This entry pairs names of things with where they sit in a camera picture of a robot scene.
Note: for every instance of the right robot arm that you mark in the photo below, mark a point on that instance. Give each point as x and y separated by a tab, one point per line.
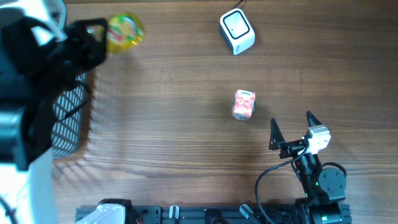
324	184

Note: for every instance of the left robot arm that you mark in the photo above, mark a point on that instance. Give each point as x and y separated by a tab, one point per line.
27	121

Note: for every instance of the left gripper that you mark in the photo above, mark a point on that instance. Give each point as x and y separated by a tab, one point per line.
81	24

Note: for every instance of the yellow oil bottle grey cap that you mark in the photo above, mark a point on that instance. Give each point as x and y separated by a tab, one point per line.
125	30

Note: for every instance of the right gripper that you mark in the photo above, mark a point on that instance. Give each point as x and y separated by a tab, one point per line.
277	142

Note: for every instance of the grey plastic shopping basket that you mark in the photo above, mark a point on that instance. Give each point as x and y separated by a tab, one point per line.
66	133

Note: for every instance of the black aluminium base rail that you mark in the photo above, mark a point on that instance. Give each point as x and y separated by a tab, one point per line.
151	214

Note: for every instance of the white barcode scanner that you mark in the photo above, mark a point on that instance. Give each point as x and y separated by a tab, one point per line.
236	31

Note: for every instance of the red tissue pack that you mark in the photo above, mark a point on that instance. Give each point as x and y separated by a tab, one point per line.
244	104

